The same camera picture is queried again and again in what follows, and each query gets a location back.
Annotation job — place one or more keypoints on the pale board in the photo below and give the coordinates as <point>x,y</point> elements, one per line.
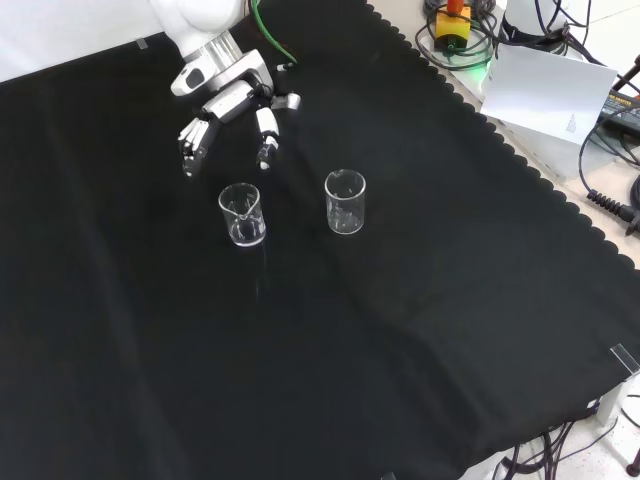
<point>545,92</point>

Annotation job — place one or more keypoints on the clear glass beaker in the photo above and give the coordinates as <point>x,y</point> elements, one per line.
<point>242,222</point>
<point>345,210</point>

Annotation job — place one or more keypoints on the black table cloth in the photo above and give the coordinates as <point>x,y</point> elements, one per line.
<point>320,325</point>

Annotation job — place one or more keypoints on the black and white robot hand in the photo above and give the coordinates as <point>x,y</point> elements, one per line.
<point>231,104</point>

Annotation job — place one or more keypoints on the clear cloth clip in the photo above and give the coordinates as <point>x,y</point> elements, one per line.
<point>142,44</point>
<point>388,476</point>
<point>625,359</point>

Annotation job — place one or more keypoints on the white table leg bracket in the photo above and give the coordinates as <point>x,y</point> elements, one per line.
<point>617,400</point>

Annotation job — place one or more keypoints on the black power adapter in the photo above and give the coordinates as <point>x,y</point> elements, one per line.
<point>622,107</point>

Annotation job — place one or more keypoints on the yellow stop button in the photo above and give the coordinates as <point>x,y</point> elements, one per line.
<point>452,27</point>

